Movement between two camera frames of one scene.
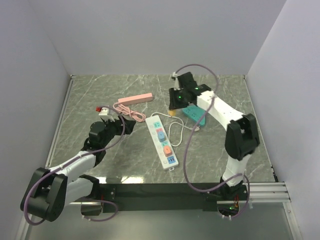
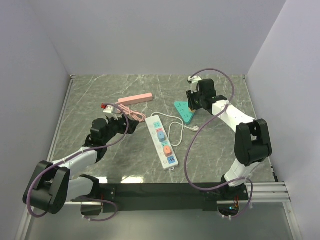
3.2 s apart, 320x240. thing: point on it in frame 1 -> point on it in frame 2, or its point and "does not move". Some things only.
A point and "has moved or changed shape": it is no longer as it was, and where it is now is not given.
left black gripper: [129, 125] does not move
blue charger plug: [161, 136] does not move
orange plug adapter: [167, 150] does not move
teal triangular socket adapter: [195, 113] has moved or changed shape
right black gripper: [173, 104] -> [190, 96]
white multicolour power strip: [164, 150] does not move
